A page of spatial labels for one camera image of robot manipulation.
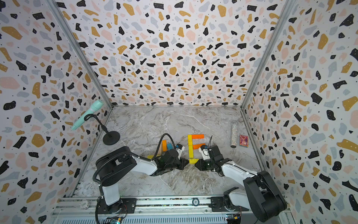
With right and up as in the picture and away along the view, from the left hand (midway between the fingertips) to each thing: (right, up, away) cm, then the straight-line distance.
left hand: (193, 162), depth 88 cm
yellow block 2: (-1, +7, +7) cm, 10 cm away
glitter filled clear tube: (+29, +11, +10) cm, 32 cm away
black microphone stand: (-58, +14, +12) cm, 61 cm away
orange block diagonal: (+4, +8, +10) cm, 14 cm away
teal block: (-16, +8, +10) cm, 20 cm away
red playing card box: (+37, +12, +12) cm, 40 cm away
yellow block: (-2, +12, +13) cm, 18 cm away
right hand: (+4, -1, 0) cm, 4 cm away
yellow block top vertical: (0, 0, +2) cm, 2 cm away
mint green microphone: (-54, +35, -11) cm, 65 cm away
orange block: (+4, +14, +15) cm, 22 cm away
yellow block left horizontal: (-21, +10, -24) cm, 33 cm away
